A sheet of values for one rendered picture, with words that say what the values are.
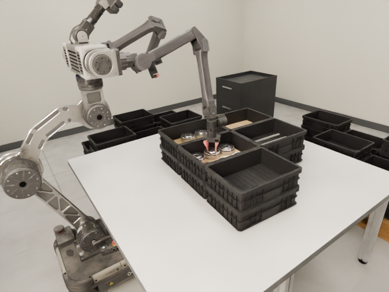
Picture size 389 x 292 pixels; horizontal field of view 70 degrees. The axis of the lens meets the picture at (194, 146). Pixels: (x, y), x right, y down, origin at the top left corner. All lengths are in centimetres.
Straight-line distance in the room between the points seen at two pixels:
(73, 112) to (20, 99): 279
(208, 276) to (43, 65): 379
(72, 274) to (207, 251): 99
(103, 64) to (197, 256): 95
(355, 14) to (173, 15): 270
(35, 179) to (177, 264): 89
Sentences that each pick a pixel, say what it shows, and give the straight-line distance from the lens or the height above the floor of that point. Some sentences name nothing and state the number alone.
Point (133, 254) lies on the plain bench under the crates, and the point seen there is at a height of 70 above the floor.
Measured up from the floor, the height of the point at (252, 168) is 83.
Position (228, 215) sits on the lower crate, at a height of 74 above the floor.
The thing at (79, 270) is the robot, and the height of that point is 24.
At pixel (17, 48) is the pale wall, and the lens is 442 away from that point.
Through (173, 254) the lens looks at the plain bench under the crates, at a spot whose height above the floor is 70.
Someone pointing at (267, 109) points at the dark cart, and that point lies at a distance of 368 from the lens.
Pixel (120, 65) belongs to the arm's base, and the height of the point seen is 144.
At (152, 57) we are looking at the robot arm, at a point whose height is 146.
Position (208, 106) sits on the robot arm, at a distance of 162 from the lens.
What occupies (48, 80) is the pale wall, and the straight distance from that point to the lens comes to 451.
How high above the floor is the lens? 166
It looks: 26 degrees down
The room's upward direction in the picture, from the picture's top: 3 degrees counter-clockwise
